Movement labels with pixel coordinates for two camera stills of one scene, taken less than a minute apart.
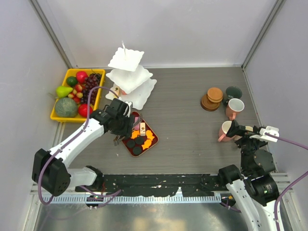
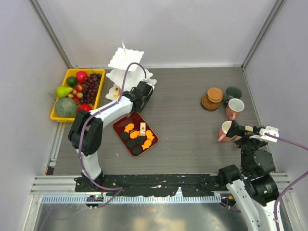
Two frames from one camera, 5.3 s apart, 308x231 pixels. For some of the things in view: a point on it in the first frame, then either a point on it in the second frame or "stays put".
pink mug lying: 223,131 stays put
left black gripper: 126,131 to 146,99
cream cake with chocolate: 142,129 stays put
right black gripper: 235,128 stays put
